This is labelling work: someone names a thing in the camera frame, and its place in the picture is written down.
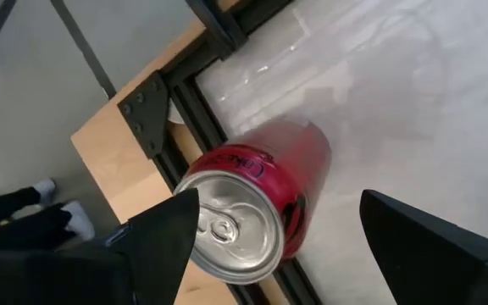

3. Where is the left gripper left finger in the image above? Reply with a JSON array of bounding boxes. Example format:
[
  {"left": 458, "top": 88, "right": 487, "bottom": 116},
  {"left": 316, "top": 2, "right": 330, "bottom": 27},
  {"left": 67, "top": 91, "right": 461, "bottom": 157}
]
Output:
[{"left": 0, "top": 187, "right": 202, "bottom": 305}]

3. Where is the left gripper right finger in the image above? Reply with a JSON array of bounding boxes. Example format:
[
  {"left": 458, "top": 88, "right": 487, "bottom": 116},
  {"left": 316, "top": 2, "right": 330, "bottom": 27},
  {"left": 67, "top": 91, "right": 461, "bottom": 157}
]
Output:
[{"left": 359, "top": 188, "right": 488, "bottom": 305}]

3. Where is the person's foot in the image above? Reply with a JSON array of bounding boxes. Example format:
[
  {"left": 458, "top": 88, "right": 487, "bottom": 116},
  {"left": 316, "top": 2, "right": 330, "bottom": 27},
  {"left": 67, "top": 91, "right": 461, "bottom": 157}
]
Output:
[
  {"left": 31, "top": 178, "right": 58, "bottom": 207},
  {"left": 58, "top": 199, "right": 97, "bottom": 242}
]

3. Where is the person's leg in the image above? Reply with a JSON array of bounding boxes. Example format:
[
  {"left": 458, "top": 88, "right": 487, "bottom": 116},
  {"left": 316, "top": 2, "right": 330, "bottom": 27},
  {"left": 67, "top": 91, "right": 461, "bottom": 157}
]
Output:
[
  {"left": 0, "top": 202, "right": 74, "bottom": 252},
  {"left": 0, "top": 186, "right": 42, "bottom": 232}
]

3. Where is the white table cover sheet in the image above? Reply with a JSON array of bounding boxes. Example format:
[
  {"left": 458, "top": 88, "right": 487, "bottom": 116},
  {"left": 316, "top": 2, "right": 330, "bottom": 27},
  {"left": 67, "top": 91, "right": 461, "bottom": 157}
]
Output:
[{"left": 195, "top": 0, "right": 488, "bottom": 305}]

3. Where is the red can with black script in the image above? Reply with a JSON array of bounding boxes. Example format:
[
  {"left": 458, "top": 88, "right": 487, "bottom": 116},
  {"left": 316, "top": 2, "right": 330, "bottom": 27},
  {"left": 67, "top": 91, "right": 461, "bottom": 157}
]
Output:
[{"left": 172, "top": 117, "right": 334, "bottom": 286}]

